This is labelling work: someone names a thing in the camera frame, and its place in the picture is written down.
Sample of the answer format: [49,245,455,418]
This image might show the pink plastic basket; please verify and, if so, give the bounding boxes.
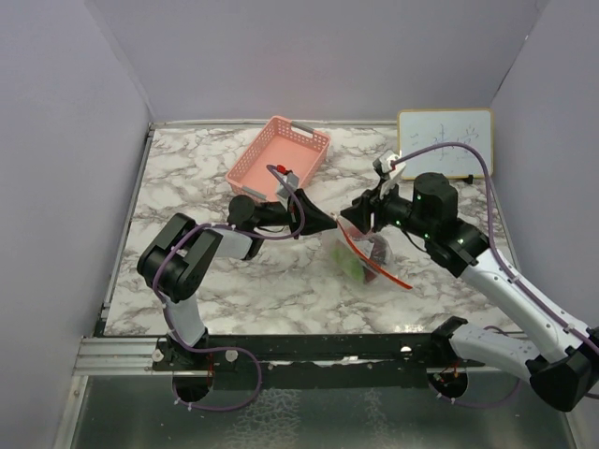
[226,116,330,201]

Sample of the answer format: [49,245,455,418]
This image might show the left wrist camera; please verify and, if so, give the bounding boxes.
[275,165,300,206]

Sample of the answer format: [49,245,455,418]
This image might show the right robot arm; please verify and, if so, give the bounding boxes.
[341,173,598,412]

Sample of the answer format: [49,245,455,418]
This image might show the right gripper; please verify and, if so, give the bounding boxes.
[341,178,434,240]

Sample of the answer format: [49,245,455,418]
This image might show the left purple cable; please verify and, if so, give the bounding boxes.
[152,164,308,412]

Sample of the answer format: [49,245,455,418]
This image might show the green fake grapes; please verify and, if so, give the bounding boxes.
[329,242,365,283]

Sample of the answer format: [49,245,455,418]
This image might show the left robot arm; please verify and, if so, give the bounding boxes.
[137,189,337,369]

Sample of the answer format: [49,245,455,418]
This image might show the clear zip top bag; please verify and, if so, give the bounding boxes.
[321,217,413,290]

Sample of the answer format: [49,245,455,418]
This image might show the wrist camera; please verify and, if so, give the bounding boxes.
[373,150,406,199]
[275,165,300,206]

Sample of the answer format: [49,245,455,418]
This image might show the red fake fruit bunch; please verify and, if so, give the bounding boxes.
[350,231,392,284]

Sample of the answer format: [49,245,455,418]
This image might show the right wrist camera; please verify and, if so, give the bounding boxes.
[373,150,406,199]

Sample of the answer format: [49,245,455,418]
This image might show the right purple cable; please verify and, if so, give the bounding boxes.
[392,142,599,408]

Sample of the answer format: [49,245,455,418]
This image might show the small whiteboard yellow frame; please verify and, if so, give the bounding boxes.
[397,109,494,180]

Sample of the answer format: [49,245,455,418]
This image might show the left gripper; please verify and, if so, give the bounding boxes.
[255,188,338,239]

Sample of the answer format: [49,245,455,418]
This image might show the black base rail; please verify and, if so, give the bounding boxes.
[152,333,473,390]

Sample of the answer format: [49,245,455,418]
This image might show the purple cable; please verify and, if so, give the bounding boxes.
[392,142,599,408]
[152,164,308,412]

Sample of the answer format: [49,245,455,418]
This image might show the aluminium frame rail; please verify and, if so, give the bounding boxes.
[73,338,157,376]

